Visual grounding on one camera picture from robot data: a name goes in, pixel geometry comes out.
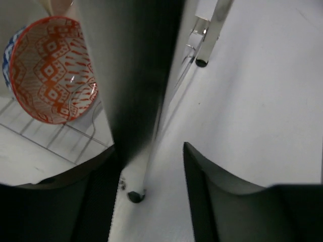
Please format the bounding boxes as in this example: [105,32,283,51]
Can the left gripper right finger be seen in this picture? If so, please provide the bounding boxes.
[183,142,322,241]

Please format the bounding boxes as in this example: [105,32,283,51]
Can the red patterned bowl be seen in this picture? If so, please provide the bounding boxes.
[9,16,98,125]

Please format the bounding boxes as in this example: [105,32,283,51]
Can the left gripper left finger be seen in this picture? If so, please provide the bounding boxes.
[1,147,121,241]

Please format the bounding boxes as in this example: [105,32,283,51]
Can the steel two-tier dish rack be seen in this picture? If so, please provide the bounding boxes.
[0,0,235,204]

